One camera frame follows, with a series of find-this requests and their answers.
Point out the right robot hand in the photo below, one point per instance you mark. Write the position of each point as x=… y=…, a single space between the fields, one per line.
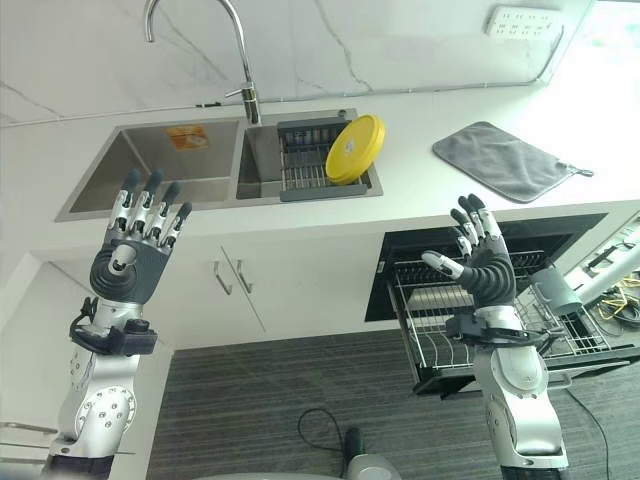
x=487 y=267

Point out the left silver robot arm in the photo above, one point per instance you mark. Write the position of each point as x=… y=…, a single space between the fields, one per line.
x=100 y=380

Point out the silver robot body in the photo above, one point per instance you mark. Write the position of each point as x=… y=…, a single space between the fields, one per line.
x=370 y=462

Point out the white power strip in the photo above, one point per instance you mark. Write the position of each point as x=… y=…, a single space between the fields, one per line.
x=525 y=21

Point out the grey microfibre cloth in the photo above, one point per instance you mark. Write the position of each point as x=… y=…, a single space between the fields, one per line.
x=510 y=160

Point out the chrome gooseneck faucet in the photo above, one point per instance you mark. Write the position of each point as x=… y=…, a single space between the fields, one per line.
x=235 y=55

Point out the white cabinet door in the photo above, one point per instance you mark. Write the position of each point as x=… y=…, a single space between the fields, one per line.
x=310 y=280
x=210 y=295

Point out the yellow round plate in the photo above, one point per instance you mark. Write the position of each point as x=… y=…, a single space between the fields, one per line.
x=354 y=147

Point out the orange sticker label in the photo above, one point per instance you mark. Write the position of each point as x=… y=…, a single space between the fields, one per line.
x=189 y=137

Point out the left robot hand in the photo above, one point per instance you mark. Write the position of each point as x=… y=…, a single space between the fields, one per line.
x=145 y=257

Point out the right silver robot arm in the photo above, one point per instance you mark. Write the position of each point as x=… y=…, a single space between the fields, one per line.
x=515 y=390

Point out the black built-in dishwasher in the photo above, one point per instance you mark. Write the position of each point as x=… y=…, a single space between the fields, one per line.
x=415 y=250

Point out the stainless steel double sink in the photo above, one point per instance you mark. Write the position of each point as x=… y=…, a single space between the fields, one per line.
x=165 y=165

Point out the grey cutlery cup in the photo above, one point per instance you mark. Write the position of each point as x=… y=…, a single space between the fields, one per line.
x=555 y=290

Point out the grey sink drain rack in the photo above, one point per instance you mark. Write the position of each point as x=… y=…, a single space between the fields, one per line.
x=305 y=165

